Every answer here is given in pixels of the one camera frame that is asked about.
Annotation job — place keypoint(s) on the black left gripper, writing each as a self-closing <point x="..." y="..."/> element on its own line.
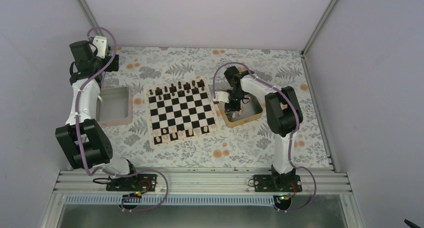
<point x="115" y="65"/>

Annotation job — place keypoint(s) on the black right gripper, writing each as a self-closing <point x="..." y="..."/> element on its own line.
<point x="233" y="107"/>

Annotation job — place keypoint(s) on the light wooden corner rook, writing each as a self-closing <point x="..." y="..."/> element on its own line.
<point x="212" y="128"/>

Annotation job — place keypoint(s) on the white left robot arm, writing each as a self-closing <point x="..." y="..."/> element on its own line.
<point x="82" y="140"/>

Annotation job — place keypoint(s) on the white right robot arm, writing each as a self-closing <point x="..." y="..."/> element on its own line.
<point x="283" y="115"/>

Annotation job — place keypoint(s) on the gold metal tin tray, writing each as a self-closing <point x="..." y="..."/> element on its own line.
<point x="251" y="110"/>

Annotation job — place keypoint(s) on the floral patterned table mat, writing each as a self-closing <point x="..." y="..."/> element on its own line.
<point x="246" y="146"/>

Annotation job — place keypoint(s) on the pink tin lid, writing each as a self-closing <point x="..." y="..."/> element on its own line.
<point x="114" y="107"/>

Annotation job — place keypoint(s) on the black white chessboard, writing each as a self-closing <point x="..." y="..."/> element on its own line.
<point x="180" y="106"/>

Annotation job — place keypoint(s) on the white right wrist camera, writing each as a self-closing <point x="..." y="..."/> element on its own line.
<point x="221" y="96"/>

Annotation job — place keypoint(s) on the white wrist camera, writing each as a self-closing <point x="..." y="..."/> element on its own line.
<point x="101" y="43"/>
<point x="221" y="96"/>

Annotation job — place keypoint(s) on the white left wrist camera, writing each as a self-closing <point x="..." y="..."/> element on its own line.
<point x="101" y="43"/>

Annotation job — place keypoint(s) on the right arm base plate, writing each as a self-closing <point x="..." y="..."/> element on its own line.
<point x="277" y="183"/>

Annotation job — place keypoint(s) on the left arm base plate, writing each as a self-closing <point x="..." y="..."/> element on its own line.
<point x="139" y="183"/>

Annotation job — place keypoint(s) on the aluminium rail frame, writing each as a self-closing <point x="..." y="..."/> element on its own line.
<point x="225" y="181"/>

